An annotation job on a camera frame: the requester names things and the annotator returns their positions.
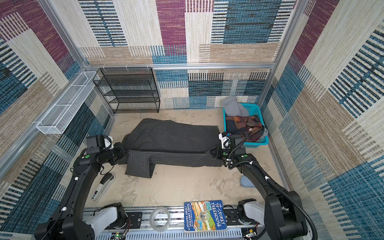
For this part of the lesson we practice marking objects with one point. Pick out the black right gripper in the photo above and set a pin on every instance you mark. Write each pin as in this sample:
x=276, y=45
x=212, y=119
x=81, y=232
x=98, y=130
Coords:
x=218, y=155

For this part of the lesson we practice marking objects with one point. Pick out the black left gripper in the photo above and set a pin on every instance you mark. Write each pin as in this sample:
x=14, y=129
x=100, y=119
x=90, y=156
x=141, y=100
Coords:
x=121, y=150

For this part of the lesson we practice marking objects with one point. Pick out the dark grey pinstripe shirt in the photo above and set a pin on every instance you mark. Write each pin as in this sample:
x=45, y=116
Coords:
x=156, y=142

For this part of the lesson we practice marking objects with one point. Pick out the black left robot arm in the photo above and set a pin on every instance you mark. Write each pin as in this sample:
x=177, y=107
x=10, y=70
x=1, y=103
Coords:
x=66, y=223

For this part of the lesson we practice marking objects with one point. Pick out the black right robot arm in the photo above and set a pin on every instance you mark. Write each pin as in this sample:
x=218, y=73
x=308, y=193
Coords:
x=283, y=217

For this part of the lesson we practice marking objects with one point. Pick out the blue oval case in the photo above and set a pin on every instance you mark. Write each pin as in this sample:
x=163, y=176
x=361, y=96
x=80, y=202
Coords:
x=245, y=182

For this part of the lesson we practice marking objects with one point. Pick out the plaid red brown shirt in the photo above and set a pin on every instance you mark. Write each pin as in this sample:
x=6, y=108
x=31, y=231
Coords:
x=251, y=125

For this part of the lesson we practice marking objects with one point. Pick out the light grey shirt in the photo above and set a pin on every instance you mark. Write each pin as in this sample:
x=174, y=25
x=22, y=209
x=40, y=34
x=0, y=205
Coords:
x=233, y=108

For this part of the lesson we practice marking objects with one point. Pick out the teal plastic laundry basket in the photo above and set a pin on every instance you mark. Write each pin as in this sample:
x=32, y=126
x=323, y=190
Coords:
x=253, y=109

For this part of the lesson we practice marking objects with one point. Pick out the treehouse paperback book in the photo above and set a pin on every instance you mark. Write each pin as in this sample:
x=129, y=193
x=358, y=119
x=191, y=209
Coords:
x=204, y=216

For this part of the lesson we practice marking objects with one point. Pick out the clear tape roll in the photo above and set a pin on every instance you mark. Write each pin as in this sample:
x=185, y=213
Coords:
x=160, y=219

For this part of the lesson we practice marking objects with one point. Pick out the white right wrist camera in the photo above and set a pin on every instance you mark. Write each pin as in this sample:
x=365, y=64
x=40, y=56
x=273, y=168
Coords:
x=225, y=140

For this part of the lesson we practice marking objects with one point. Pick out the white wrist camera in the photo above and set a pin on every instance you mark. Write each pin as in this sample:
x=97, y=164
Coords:
x=101, y=142
x=225, y=140

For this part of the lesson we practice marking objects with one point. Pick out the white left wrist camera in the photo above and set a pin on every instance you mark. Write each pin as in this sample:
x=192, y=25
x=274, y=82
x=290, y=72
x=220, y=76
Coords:
x=101, y=142

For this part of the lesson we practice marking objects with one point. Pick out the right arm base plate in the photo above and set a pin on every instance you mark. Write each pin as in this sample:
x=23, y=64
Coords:
x=235, y=217

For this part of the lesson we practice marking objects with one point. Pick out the black wire shelf rack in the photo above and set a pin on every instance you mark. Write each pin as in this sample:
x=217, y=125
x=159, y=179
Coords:
x=128, y=90

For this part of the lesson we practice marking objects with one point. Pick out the white wire mesh tray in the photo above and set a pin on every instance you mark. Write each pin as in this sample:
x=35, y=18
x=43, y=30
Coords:
x=57, y=119

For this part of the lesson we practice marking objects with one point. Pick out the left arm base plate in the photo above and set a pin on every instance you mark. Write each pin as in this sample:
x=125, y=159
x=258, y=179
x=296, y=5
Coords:
x=132, y=220

